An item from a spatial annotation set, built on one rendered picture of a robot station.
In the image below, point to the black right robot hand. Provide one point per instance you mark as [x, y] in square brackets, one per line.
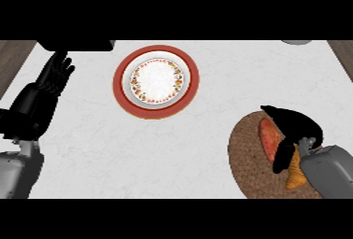
[294, 124]

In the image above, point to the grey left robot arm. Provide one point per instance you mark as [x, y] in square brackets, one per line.
[13, 169]

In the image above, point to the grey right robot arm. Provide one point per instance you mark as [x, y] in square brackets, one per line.
[328, 169]

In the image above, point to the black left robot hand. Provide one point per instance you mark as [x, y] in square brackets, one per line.
[31, 105]

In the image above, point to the red rimmed floral plate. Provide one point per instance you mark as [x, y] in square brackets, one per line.
[155, 81]

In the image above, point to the black appliance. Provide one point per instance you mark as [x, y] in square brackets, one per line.
[75, 45]

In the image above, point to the brown woven round placemat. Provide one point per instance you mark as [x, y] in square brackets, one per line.
[249, 161]

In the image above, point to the grey round object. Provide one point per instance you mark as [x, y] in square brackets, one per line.
[297, 42]

